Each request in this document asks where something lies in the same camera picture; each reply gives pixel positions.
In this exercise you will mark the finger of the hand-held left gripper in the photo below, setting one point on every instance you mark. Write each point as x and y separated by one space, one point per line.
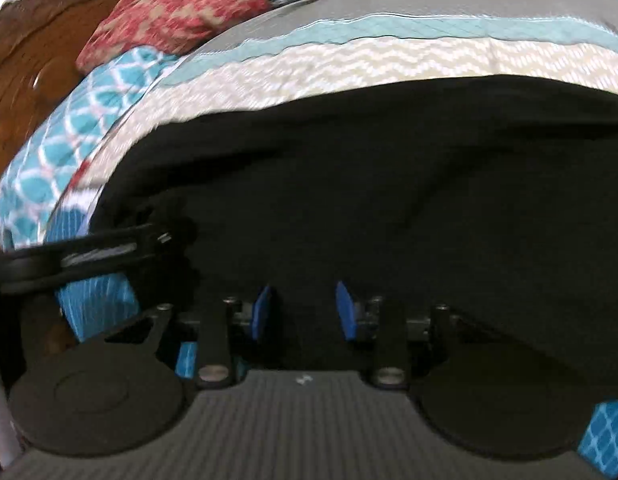
114 250

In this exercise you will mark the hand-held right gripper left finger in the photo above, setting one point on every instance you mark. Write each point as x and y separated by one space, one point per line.
261 310

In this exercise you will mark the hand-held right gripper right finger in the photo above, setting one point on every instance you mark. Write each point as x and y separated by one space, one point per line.
346 310

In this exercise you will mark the black pants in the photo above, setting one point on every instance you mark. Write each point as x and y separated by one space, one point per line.
389 185

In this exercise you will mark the teal lattice pillow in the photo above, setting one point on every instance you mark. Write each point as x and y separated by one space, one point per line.
64 150

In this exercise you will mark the carved wooden headboard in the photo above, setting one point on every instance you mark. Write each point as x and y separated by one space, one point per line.
39 60

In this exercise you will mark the red floral quilt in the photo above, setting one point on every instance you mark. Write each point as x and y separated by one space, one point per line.
189 10

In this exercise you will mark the printed patchwork bed sheet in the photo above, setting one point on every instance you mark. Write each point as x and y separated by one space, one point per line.
389 55

